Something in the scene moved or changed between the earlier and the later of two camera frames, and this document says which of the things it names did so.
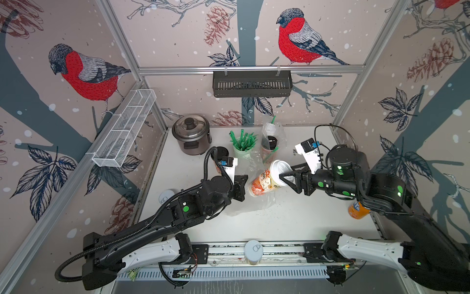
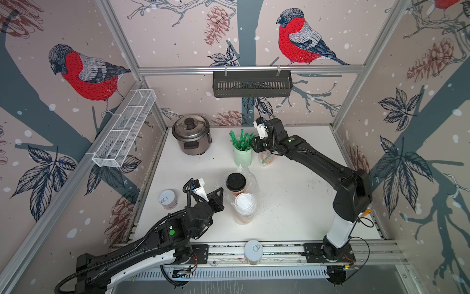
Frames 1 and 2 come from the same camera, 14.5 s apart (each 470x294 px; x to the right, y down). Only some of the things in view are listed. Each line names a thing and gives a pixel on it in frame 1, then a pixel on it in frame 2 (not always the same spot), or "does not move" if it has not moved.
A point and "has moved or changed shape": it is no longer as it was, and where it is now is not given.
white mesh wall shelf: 109,151 does not move
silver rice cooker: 193,133 does not move
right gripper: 301,174 -> 257,146
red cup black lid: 217,154 has moved or changed shape
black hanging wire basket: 254,83 does not move
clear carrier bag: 259,195 has moved or changed shape
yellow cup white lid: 270,179 -> 245,207
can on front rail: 253,251 does not move
